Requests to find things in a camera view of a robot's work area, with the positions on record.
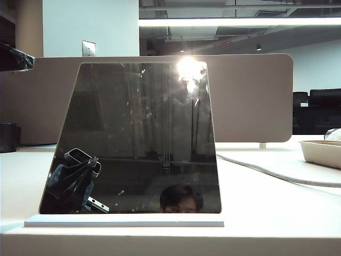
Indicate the white crumpled plastic bag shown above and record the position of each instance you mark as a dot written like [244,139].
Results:
[334,134]

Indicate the white divider foot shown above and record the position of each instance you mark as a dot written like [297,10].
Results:
[263,145]

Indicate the beige shallow tray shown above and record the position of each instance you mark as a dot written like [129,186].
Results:
[319,154]

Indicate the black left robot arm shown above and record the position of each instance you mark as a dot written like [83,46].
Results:
[13,60]

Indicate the narrow black office chair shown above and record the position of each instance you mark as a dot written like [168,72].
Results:
[300,114]

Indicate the black cup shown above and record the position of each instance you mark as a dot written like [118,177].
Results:
[9,138]

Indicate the wide black office chair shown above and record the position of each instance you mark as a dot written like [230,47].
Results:
[325,114]

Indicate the brown desk divider panel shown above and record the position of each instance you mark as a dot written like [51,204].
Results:
[253,93]

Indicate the square mirror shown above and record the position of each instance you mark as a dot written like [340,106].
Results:
[133,133]

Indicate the long ceiling strip light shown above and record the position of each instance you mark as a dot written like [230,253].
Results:
[239,22]

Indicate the metal wall plate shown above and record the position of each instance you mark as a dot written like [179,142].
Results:
[88,48]

